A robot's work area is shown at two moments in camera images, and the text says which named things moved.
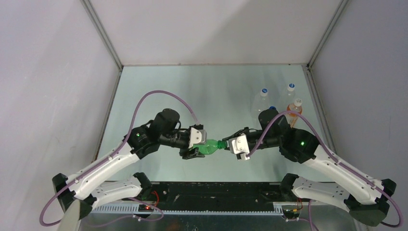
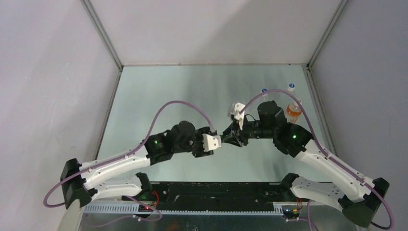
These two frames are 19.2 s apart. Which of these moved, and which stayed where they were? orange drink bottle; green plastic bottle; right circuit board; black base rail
Moved: green plastic bottle
Stayed: orange drink bottle; right circuit board; black base rail
